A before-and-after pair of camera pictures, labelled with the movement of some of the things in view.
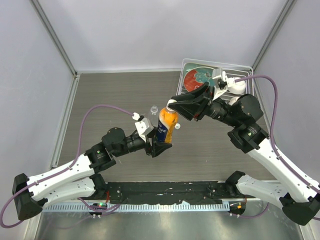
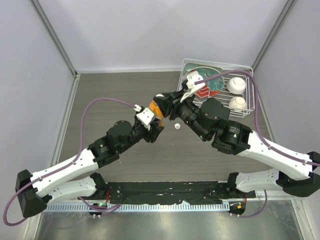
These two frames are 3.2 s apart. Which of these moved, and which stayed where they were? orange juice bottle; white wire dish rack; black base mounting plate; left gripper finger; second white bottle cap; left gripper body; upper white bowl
Moved: orange juice bottle; left gripper finger; left gripper body
Stayed: white wire dish rack; second white bottle cap; black base mounting plate; upper white bowl
